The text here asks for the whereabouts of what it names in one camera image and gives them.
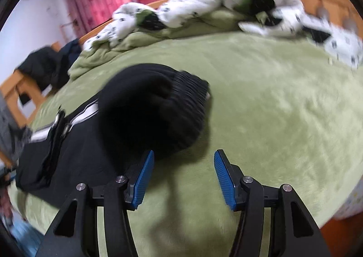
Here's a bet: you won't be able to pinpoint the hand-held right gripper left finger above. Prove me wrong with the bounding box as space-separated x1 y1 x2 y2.
35 150 155 257

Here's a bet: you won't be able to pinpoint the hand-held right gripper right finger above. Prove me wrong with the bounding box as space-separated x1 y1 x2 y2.
213 149 332 257

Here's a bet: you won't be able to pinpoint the black pants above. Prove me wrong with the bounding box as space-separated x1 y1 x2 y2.
15 63 211 207

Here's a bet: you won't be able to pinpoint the green fleece blanket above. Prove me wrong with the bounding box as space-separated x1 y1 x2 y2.
8 29 363 257

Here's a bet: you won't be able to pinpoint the navy garment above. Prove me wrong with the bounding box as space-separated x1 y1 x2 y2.
55 38 83 88

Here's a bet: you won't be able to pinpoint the grey jeans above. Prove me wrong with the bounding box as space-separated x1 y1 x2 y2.
0 94 33 162

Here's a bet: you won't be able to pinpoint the black jacket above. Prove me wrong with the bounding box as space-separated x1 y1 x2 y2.
16 45 62 91

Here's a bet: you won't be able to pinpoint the white floral pillow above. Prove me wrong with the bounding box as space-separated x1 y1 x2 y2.
302 20 363 72

